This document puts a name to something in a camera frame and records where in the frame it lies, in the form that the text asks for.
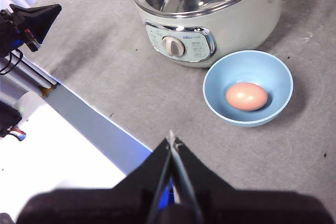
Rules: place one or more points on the silver aluminium frame bar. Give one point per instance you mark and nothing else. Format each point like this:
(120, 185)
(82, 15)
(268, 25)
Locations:
(34, 70)

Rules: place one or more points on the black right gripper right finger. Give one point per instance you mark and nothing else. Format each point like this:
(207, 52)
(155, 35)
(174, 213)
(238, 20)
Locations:
(236, 208)

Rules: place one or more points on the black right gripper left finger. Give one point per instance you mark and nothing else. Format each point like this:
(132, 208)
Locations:
(118, 203)

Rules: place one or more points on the blue ribbed bowl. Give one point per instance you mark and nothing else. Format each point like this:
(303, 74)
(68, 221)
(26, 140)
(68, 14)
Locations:
(218, 103)

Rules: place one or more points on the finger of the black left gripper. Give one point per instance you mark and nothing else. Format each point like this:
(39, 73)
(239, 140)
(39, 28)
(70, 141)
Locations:
(39, 19)

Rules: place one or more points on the pale green electric steamer pot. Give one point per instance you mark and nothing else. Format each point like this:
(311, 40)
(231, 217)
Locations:
(236, 30)

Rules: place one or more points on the brown egg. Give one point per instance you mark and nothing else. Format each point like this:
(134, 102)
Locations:
(246, 96)

